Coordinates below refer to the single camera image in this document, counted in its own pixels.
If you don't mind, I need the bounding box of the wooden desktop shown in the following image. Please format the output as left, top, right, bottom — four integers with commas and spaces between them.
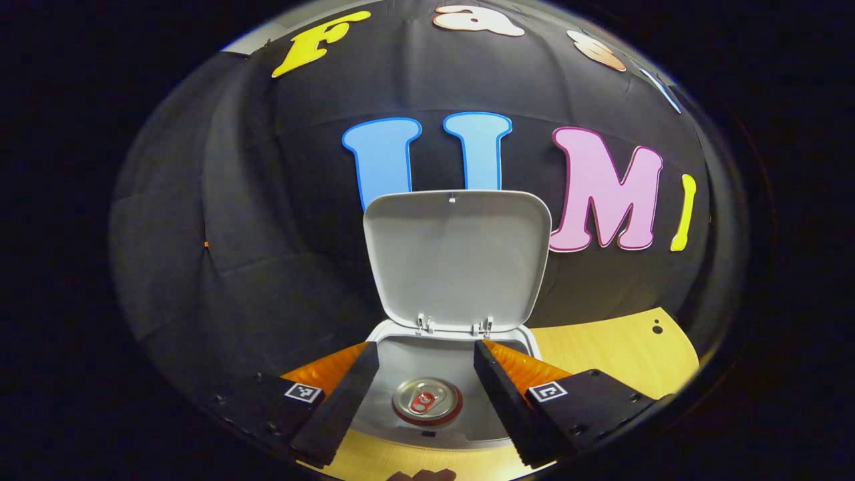
301, 307, 700, 481

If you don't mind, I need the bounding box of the red pop can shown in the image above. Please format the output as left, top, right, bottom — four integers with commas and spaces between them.
391, 377, 463, 427

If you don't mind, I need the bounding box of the black backdrop cloth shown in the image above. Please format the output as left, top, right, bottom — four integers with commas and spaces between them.
110, 0, 742, 402

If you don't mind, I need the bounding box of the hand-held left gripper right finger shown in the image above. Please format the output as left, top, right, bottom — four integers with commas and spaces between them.
473, 339, 675, 470

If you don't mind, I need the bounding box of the white desktop garbage bin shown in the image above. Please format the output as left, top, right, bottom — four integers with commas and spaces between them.
344, 190, 552, 450

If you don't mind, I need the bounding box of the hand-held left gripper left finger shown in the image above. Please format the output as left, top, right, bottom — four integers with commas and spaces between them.
210, 341, 380, 468

